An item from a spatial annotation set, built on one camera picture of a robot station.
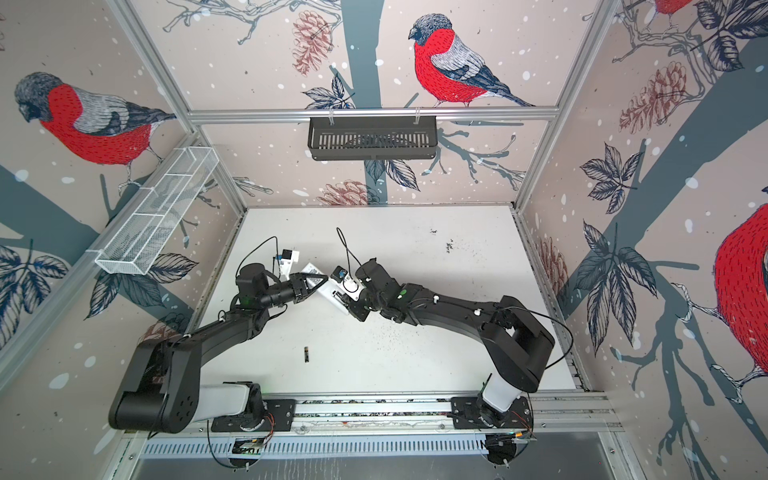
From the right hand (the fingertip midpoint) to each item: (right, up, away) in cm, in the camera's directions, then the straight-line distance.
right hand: (345, 297), depth 82 cm
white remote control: (-4, +2, -1) cm, 4 cm away
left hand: (-5, +5, -3) cm, 8 cm away
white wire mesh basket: (-50, +25, -3) cm, 56 cm away
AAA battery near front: (-11, -16, +1) cm, 20 cm away
